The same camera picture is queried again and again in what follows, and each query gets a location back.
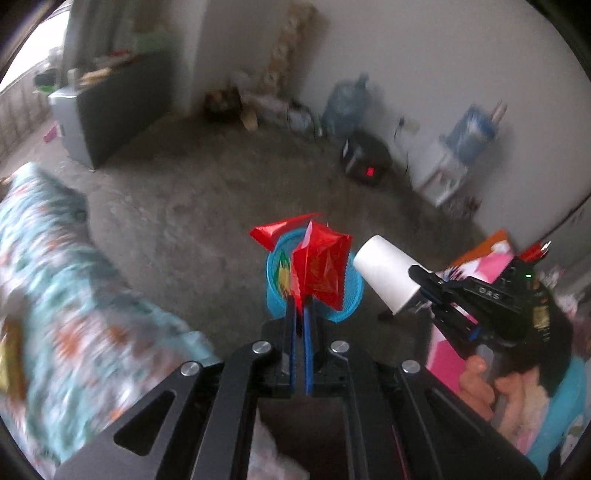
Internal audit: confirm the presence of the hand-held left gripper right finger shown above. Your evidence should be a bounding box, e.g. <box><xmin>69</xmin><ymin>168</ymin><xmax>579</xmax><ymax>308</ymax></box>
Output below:
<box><xmin>304</xmin><ymin>307</ymin><xmax>542</xmax><ymax>480</ymax></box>

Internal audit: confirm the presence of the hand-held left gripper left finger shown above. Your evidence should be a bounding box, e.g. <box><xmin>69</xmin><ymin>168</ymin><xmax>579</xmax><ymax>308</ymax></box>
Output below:
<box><xmin>54</xmin><ymin>294</ymin><xmax>297</xmax><ymax>480</ymax></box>

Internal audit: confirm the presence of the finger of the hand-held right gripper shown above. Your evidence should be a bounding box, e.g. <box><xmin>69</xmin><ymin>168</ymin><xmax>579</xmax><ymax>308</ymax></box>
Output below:
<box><xmin>418</xmin><ymin>294</ymin><xmax>481</xmax><ymax>360</ymax></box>
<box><xmin>407</xmin><ymin>264</ymin><xmax>465</xmax><ymax>296</ymax></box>

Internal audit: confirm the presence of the white paper cup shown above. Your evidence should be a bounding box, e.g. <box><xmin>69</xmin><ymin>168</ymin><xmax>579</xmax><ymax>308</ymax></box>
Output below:
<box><xmin>353</xmin><ymin>234</ymin><xmax>423</xmax><ymax>315</ymax></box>

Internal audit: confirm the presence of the blue plastic basket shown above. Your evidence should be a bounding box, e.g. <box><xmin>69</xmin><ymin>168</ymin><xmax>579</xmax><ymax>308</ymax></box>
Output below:
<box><xmin>265</xmin><ymin>228</ymin><xmax>365</xmax><ymax>323</ymax></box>

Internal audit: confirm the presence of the red foil wrapper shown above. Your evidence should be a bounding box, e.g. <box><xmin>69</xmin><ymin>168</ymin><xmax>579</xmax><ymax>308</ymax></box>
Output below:
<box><xmin>249</xmin><ymin>212</ymin><xmax>325</xmax><ymax>252</ymax></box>
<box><xmin>291</xmin><ymin>222</ymin><xmax>354</xmax><ymax>311</ymax></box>

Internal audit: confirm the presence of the person's right hand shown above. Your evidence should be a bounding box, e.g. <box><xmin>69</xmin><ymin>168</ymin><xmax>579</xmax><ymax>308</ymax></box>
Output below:
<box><xmin>458</xmin><ymin>357</ymin><xmax>550</xmax><ymax>439</ymax></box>

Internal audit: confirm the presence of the pink box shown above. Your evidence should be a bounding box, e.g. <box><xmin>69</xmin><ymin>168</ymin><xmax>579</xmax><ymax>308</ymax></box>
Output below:
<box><xmin>426</xmin><ymin>230</ymin><xmax>525</xmax><ymax>386</ymax></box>

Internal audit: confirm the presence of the yellow green wrapper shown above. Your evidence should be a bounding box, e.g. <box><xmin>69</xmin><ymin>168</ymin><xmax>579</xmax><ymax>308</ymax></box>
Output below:
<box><xmin>276</xmin><ymin>249</ymin><xmax>296</xmax><ymax>296</ymax></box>

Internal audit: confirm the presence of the white water dispenser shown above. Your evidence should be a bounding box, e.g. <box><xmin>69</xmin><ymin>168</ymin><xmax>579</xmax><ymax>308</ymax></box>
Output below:
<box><xmin>412</xmin><ymin>138</ymin><xmax>472</xmax><ymax>209</ymax></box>

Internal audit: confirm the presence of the person's teal clothing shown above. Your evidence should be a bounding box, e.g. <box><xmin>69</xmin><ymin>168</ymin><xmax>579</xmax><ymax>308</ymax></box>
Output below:
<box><xmin>517</xmin><ymin>355</ymin><xmax>589</xmax><ymax>476</ymax></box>

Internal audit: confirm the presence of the black appliance with red light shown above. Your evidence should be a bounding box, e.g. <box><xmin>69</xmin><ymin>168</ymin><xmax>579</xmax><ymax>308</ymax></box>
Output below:
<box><xmin>340</xmin><ymin>130</ymin><xmax>394</xmax><ymax>186</ymax></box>

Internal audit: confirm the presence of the blue water jug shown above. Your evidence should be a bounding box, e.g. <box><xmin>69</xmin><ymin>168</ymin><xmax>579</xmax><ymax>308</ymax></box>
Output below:
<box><xmin>322</xmin><ymin>73</ymin><xmax>383</xmax><ymax>139</ymax></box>
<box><xmin>441</xmin><ymin>102</ymin><xmax>503</xmax><ymax>166</ymax></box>

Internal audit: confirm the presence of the floral teal blanket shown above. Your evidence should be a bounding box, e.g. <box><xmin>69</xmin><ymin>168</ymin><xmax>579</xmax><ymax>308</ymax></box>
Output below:
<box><xmin>0</xmin><ymin>161</ymin><xmax>222</xmax><ymax>478</ymax></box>

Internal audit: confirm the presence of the pile of bags and boxes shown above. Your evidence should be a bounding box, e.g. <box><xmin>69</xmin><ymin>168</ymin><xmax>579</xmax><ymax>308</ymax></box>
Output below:
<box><xmin>203</xmin><ymin>69</ymin><xmax>324</xmax><ymax>137</ymax></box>

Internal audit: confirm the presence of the patterned cardboard column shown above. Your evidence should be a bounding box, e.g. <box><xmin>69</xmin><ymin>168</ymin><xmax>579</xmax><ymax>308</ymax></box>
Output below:
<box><xmin>257</xmin><ymin>2</ymin><xmax>320</xmax><ymax>101</ymax></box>

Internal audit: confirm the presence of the yellow packet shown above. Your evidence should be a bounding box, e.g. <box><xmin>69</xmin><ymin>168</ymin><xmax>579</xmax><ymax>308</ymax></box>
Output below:
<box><xmin>0</xmin><ymin>318</ymin><xmax>27</xmax><ymax>401</ymax></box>

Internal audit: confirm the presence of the grey cabinet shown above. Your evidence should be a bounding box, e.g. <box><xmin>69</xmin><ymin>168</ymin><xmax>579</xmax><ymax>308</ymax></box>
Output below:
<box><xmin>48</xmin><ymin>51</ymin><xmax>178</xmax><ymax>171</ymax></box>

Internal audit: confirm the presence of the balcony railing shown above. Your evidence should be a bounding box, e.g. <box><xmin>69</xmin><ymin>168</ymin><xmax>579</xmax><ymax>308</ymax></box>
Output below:
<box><xmin>0</xmin><ymin>76</ymin><xmax>52</xmax><ymax>158</ymax></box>

